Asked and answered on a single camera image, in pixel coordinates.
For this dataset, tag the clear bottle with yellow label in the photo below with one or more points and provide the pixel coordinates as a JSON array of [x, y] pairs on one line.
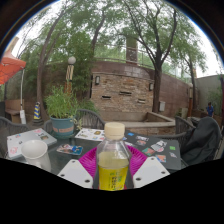
[[113, 166]]

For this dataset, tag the potted green plant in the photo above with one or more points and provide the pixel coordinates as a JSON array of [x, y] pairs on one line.
[[61, 106]]

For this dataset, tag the orange canopy tent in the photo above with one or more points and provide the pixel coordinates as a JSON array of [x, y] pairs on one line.
[[10, 68]]

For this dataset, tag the wooden bench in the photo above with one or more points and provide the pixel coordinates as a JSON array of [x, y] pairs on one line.
[[13, 110]]

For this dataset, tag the black jacket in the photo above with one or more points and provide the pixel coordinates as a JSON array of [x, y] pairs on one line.
[[201, 140]]

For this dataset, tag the white mug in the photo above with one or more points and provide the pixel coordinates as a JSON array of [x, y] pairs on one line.
[[35, 153]]

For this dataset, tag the white sticker sheet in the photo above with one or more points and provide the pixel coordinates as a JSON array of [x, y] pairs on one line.
[[90, 134]]

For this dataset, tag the wooden lamp post with globe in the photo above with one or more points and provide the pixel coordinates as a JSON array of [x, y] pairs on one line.
[[70, 75]]

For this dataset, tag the black laptop with stickers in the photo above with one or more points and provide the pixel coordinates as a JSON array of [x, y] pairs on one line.
[[160, 150]]

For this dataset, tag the wall lantern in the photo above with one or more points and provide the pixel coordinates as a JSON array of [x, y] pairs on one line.
[[151, 86], [97, 80]]

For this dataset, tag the person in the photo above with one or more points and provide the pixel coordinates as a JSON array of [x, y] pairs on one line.
[[210, 109]]

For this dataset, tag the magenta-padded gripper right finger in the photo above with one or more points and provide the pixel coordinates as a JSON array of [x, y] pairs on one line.
[[151, 170]]

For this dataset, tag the blue yellow striped cone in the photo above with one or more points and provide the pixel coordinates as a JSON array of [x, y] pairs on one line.
[[37, 112]]

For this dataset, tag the small printed card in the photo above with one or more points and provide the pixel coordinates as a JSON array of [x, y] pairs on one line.
[[70, 149]]

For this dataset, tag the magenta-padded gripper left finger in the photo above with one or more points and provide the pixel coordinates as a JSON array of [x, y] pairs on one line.
[[75, 173]]

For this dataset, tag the silver laptop with stickers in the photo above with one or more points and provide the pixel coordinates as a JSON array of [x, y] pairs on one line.
[[23, 140]]

